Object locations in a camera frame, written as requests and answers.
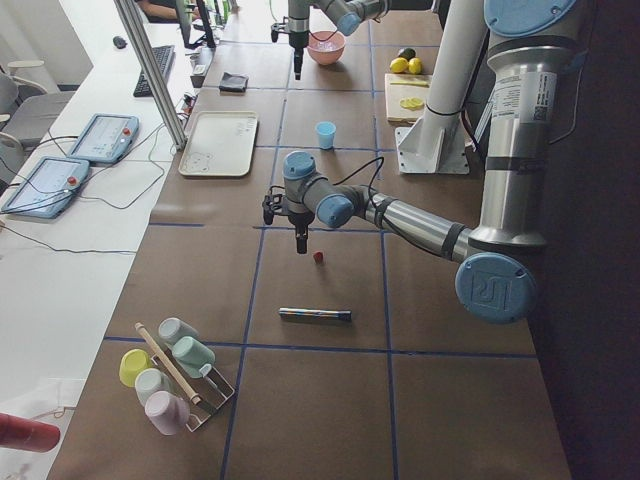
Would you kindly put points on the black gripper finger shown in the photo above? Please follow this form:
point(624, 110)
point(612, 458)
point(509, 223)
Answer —
point(301, 242)
point(298, 63)

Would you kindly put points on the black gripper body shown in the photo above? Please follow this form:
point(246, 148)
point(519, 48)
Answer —
point(298, 41)
point(300, 220)

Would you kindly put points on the light blue plastic cup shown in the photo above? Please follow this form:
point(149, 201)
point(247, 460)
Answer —
point(325, 131)

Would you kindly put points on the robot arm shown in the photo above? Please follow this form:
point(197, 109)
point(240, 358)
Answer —
point(345, 15)
point(490, 230)

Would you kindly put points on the pink bowl of ice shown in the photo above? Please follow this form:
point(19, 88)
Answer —
point(326, 47)

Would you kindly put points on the grey-white cup on rack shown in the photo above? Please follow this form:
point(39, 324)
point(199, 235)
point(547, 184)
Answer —
point(172, 329)

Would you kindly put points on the mint green cup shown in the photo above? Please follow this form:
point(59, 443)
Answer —
point(192, 355)

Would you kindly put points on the yellow cup on rack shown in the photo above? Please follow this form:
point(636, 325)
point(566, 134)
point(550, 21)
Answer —
point(132, 363)

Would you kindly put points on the pale blue cup on rack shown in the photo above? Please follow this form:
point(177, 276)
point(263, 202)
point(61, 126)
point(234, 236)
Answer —
point(150, 381)

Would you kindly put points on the pink cup on rack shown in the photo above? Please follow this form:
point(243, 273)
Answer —
point(167, 412)

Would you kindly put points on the grey folded cloth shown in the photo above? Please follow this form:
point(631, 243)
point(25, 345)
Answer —
point(233, 83)

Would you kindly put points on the steel muddler with black tip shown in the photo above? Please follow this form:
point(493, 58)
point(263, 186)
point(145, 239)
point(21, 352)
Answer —
point(302, 314)

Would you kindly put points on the cream bear serving tray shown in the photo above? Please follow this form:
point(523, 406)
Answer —
point(220, 144)

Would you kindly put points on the yellow lemon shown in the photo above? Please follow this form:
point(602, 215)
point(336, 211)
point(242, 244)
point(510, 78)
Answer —
point(415, 66)
point(399, 65)

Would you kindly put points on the green lime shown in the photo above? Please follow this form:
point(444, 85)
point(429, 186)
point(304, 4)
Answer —
point(407, 53)

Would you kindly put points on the wooden cutting board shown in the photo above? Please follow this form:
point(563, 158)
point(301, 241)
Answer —
point(394, 93)

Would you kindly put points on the yellow plastic knife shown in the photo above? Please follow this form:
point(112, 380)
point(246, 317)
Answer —
point(417, 83)

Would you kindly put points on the lemon slices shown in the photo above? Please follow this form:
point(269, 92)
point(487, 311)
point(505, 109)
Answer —
point(411, 103)

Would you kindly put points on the black computer mouse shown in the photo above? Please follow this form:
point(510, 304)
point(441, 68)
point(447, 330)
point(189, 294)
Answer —
point(119, 42)

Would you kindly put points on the blue teach pendant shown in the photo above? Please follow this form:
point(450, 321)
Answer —
point(49, 188)
point(105, 139)

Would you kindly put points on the red bottle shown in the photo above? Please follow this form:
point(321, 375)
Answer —
point(28, 435)

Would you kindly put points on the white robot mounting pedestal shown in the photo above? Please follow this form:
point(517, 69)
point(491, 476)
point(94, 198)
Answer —
point(435, 143)

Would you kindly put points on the aluminium frame post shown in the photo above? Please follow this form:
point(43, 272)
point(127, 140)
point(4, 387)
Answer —
point(130, 18)

